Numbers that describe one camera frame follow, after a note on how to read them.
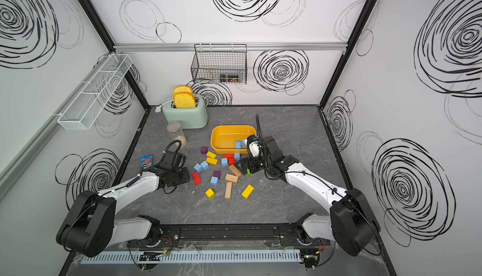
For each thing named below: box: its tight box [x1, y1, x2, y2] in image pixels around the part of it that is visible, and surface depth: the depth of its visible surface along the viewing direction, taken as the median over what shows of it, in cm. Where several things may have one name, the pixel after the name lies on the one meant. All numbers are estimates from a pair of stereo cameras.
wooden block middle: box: [224, 173, 240, 183], surface depth 89 cm
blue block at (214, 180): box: [210, 176, 220, 186], surface depth 88 cm
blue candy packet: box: [139, 153, 154, 168], surface depth 97 cm
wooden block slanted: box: [229, 164, 242, 177], surface depth 93 cm
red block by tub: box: [222, 153, 236, 166], surface depth 96 cm
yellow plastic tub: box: [210, 124, 257, 155], surface depth 104 cm
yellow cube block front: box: [205, 187, 216, 200], surface depth 85 cm
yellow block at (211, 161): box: [205, 156, 219, 166], surface depth 96 cm
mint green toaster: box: [161, 95, 209, 130], surface depth 101 cm
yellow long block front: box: [241, 183, 255, 200], surface depth 86 cm
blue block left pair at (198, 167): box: [193, 163, 203, 174], surface depth 93 cm
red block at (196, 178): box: [192, 171, 202, 186], surface depth 92 cm
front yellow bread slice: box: [174, 91, 197, 109], surface depth 99 cm
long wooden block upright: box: [224, 181, 233, 199], surface depth 86 cm
